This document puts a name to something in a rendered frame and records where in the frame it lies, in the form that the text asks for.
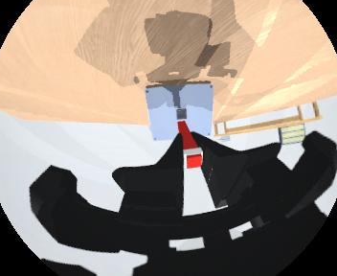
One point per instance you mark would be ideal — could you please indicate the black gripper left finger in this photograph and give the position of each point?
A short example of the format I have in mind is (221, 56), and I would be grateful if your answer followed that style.
(166, 175)

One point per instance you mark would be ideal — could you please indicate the light blue sloped panel with square hole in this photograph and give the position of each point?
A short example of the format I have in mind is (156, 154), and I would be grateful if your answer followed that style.
(168, 105)

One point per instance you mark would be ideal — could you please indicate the red peg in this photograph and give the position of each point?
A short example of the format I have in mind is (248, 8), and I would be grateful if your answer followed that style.
(193, 155)

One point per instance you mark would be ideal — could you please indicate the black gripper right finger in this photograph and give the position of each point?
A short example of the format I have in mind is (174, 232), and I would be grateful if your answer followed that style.
(223, 167)

